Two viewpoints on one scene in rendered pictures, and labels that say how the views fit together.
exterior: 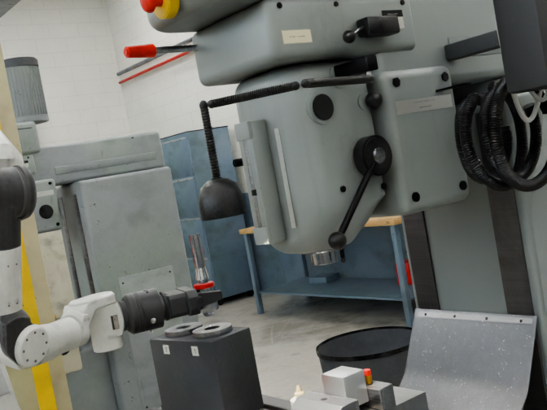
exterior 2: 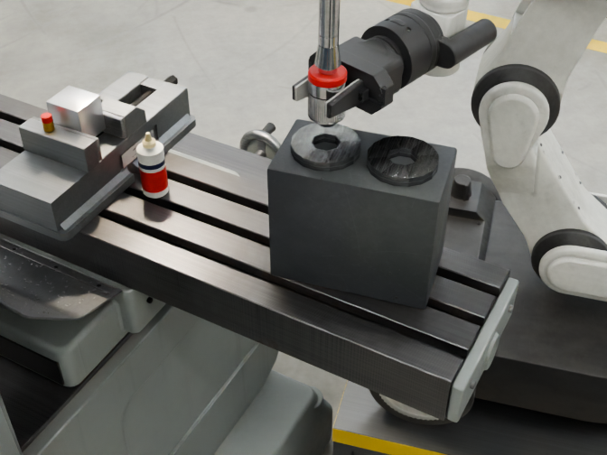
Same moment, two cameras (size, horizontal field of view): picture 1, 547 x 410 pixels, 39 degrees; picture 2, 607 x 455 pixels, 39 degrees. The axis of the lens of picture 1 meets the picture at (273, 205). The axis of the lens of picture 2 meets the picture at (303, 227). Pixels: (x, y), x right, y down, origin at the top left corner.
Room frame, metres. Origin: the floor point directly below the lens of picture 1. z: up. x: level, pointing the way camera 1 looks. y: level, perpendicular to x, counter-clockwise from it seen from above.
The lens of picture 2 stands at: (2.50, -0.22, 1.76)
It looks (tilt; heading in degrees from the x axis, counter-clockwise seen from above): 41 degrees down; 155
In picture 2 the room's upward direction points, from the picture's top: straight up
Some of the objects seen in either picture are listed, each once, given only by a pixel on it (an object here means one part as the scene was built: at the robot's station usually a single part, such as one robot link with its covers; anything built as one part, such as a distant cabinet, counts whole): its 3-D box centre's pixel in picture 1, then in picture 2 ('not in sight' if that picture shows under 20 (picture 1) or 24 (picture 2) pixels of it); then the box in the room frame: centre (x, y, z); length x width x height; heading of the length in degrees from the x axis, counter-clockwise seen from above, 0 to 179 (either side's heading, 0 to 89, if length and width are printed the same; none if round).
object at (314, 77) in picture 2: (203, 285); (327, 74); (1.70, 0.19, 1.23); 0.05 x 0.05 x 0.01
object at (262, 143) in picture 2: not in sight; (254, 161); (1.07, 0.33, 0.63); 0.16 x 0.12 x 0.12; 126
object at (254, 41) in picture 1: (304, 41); not in sight; (1.39, -0.11, 1.68); 0.34 x 0.24 x 0.10; 126
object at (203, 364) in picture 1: (205, 369); (360, 209); (1.74, 0.22, 1.03); 0.22 x 0.12 x 0.20; 47
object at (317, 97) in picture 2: (206, 298); (327, 96); (1.70, 0.19, 1.20); 0.05 x 0.05 x 0.05
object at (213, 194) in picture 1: (220, 197); not in sight; (1.19, 0.08, 1.44); 0.07 x 0.07 x 0.06
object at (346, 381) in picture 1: (344, 387); (76, 115); (1.37, -0.07, 1.05); 0.06 x 0.05 x 0.06; 37
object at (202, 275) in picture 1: (199, 259); (329, 28); (1.70, 0.19, 1.29); 0.03 x 0.03 x 0.11
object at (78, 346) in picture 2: not in sight; (98, 238); (1.37, -0.07, 0.79); 0.50 x 0.35 x 0.12; 126
